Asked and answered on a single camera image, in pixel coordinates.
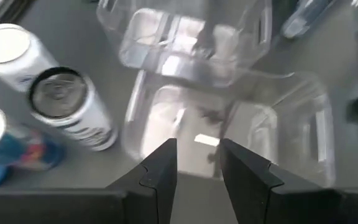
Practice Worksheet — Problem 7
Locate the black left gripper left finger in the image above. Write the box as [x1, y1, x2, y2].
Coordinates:
[106, 138, 179, 224]

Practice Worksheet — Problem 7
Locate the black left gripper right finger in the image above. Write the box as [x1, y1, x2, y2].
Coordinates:
[219, 138, 336, 224]

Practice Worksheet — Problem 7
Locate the clear plastic bin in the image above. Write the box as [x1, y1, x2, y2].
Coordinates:
[123, 70, 337, 189]
[96, 0, 275, 90]

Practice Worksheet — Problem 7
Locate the white Celsius can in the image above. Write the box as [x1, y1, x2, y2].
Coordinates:
[27, 66, 119, 152]

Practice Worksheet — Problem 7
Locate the blue silver Red Bull can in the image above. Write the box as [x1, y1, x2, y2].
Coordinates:
[0, 103, 66, 172]
[280, 0, 337, 40]

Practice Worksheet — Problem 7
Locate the white blue Spindrift can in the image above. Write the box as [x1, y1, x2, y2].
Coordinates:
[0, 23, 60, 94]

